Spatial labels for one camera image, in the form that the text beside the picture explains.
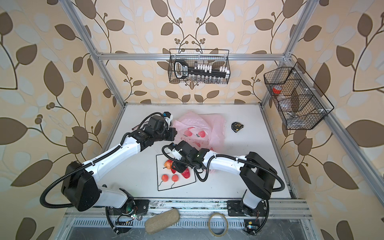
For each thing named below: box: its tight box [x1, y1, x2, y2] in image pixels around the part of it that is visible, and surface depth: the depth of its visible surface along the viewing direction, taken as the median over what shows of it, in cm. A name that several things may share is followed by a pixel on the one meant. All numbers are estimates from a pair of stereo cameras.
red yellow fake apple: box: [164, 159, 174, 170], surface depth 86 cm
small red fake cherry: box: [171, 174, 179, 189], surface depth 83 cm
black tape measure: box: [231, 121, 244, 133], surface depth 107 cm
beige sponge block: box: [145, 208, 180, 234], surface depth 69 cm
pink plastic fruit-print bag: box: [173, 111, 227, 153], surface depth 94 cm
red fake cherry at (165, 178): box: [158, 174, 169, 187], surface depth 83 cm
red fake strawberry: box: [181, 167, 191, 179], surface depth 84 cm
